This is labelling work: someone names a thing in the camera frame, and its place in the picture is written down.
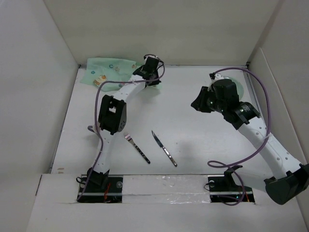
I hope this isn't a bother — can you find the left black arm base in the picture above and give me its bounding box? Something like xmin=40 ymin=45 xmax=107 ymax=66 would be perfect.
xmin=76 ymin=170 xmax=124 ymax=203

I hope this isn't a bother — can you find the pale green glass plate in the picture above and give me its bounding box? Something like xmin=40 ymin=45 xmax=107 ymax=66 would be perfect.
xmin=223 ymin=76 xmax=244 ymax=100

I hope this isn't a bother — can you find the silver knife dark handle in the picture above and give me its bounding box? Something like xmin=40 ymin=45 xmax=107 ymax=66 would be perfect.
xmin=152 ymin=131 xmax=178 ymax=167

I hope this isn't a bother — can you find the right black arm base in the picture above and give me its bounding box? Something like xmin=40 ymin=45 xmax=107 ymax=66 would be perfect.
xmin=204 ymin=165 xmax=255 ymax=206

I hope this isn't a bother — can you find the purple mug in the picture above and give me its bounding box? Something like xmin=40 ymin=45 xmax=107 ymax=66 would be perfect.
xmin=87 ymin=125 xmax=96 ymax=133

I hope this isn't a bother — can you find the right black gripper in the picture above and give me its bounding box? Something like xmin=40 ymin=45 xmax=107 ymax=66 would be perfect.
xmin=190 ymin=86 xmax=226 ymax=114

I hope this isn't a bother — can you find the green cartoon print cloth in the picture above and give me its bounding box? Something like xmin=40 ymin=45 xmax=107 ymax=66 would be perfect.
xmin=80 ymin=58 xmax=142 ymax=92

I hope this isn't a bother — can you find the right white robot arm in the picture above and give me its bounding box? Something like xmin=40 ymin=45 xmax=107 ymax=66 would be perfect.
xmin=191 ymin=72 xmax=309 ymax=205

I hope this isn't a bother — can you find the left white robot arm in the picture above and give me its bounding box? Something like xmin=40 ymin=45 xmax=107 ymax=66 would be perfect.
xmin=87 ymin=54 xmax=164 ymax=192

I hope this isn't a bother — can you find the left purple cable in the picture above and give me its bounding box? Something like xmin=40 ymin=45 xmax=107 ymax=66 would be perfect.
xmin=77 ymin=58 xmax=166 ymax=201

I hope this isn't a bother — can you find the silver fork dark handle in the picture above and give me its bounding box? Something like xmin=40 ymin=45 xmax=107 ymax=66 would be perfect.
xmin=124 ymin=133 xmax=151 ymax=164

